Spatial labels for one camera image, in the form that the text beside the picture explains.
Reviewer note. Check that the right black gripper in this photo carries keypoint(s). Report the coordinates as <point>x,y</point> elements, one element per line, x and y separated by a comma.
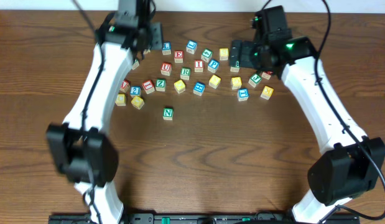
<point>236,53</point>

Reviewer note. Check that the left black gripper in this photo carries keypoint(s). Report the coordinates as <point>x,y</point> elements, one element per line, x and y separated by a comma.
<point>157,35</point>

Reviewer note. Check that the red E block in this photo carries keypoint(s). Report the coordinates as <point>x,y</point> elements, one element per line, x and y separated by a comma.
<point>178,56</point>

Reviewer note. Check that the red U block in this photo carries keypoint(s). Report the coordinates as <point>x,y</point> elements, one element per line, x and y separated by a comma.
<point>166,69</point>

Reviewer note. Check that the green N block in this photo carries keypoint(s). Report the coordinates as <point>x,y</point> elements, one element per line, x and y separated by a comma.
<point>168,114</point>

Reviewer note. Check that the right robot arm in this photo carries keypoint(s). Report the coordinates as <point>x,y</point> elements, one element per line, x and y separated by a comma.
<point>350,162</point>

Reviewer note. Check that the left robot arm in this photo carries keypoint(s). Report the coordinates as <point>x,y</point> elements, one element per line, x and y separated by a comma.
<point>80,147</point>

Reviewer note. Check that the green B block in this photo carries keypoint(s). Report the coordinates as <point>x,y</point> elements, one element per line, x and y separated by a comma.
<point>235,68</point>

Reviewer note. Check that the green J block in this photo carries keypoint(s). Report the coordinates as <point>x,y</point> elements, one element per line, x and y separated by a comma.
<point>255,80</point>

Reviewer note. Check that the red M block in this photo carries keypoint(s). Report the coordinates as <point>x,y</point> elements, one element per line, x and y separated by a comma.
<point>266,75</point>

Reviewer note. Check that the yellow block top centre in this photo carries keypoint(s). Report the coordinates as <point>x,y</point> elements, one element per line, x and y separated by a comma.
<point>224,54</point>

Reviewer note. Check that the green L block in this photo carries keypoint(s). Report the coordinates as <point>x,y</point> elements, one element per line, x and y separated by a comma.
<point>135,64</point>

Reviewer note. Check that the yellow block right centre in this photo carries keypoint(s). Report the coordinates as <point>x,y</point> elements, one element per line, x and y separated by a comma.
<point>236,83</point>

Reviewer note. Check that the blue P block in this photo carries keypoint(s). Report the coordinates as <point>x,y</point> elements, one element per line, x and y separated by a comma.
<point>213,66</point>

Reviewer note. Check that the blue tilted L block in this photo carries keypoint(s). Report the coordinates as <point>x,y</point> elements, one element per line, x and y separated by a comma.
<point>191,47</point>

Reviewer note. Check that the blue T block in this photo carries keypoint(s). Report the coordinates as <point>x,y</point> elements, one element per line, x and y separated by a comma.
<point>242,94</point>

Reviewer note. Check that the yellow M block far right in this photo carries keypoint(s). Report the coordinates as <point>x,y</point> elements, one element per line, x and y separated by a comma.
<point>267,92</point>

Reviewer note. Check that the green 4 block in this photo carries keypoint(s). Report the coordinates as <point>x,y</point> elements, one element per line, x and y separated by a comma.
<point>206,55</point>

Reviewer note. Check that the yellow S block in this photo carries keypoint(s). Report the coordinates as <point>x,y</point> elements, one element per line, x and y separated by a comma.
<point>214,81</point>

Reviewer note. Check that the red 1 block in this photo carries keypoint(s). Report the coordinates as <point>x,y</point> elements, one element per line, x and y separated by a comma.
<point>148,86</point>

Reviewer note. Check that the green R block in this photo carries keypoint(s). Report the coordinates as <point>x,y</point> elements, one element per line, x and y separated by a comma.
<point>185,73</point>

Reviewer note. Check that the green Z block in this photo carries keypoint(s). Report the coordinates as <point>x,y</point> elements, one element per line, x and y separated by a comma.
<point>160,85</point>

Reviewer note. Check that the red I block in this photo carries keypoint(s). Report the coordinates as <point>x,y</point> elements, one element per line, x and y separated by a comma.
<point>198,66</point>

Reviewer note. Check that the blue 2 block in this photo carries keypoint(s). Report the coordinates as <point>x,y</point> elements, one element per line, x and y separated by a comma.
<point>135,91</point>

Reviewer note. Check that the red A block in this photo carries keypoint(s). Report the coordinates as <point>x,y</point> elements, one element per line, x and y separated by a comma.
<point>125,86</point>

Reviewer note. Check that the blue E block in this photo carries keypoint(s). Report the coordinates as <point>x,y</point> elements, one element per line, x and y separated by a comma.
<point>199,88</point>

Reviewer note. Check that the yellow block bottom left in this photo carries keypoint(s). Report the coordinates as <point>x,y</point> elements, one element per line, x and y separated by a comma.
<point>137,102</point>

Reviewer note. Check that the yellow C block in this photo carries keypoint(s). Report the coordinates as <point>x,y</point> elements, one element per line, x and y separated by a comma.
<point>121,100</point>

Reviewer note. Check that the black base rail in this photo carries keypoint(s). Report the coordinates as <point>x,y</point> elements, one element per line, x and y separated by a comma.
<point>149,218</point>

